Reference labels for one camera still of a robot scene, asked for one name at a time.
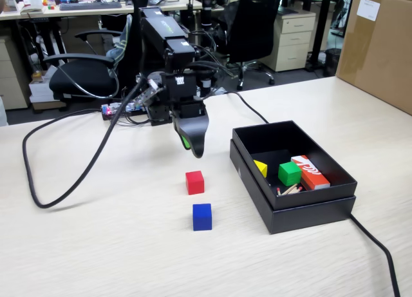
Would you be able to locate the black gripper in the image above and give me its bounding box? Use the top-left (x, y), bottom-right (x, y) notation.
top-left (160, 69), bottom-right (211, 160)

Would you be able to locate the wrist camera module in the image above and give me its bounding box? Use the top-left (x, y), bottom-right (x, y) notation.
top-left (133, 79), bottom-right (167, 106)

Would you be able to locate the controller circuit board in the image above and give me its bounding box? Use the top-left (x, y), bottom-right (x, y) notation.
top-left (100, 101), bottom-right (146, 122)

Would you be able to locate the blue wooden cube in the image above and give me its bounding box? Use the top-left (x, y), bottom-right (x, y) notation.
top-left (192, 202), bottom-right (213, 232)

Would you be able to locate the red wooden cube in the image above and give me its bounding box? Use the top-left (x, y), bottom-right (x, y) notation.
top-left (185, 170), bottom-right (206, 196)

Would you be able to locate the black open box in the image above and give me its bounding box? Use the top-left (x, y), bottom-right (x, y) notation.
top-left (229, 139), bottom-right (357, 235)

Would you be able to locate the large brown cardboard box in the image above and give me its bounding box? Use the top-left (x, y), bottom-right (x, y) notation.
top-left (335, 0), bottom-right (412, 116)

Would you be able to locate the long black table cable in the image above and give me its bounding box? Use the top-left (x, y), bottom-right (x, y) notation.
top-left (205, 90), bottom-right (402, 297)

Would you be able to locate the beige background desk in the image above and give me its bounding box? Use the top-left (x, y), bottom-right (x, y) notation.
top-left (0, 0), bottom-right (227, 20)

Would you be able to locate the framed picture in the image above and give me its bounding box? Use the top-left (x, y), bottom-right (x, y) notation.
top-left (0, 0), bottom-right (19, 14)

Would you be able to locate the black mesh office chair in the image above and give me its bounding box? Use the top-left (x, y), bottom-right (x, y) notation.
top-left (213, 0), bottom-right (285, 91)

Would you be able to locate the black vertical pole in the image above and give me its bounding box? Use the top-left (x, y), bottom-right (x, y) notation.
top-left (198, 0), bottom-right (216, 89)

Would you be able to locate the beige cabinet with wide drawers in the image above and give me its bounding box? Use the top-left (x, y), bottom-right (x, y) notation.
top-left (0, 35), bottom-right (32, 111)

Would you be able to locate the black cardboard box tray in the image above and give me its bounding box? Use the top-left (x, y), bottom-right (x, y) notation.
top-left (232, 119), bottom-right (359, 211)

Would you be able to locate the stack of white boxes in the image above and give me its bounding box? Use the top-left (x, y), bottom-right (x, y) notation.
top-left (28, 69), bottom-right (66, 111)

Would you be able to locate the black computer keyboard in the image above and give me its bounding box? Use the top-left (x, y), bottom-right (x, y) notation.
top-left (59, 1), bottom-right (124, 12)

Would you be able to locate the beige three-drawer cabinet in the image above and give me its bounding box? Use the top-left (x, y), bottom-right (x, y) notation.
top-left (259, 11), bottom-right (317, 73)

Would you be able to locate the thick black looped cable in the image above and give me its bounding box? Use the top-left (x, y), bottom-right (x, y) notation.
top-left (21, 75), bottom-right (149, 210)

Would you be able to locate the plaid cloth garment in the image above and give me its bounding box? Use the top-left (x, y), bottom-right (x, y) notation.
top-left (106, 14), bottom-right (134, 65)

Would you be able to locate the black office chair with armrests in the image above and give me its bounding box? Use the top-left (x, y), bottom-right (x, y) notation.
top-left (42, 29), bottom-right (130, 102)

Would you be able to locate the yellow wooden block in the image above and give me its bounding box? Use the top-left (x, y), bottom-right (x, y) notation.
top-left (252, 158), bottom-right (269, 179)

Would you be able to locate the green wooden cube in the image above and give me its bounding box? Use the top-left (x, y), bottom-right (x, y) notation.
top-left (277, 161), bottom-right (303, 187)

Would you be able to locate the black waste bin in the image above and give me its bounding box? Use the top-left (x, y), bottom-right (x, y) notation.
top-left (323, 48), bottom-right (342, 78)

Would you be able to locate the orange white matchbox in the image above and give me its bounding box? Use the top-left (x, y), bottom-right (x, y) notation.
top-left (290, 154), bottom-right (332, 191)

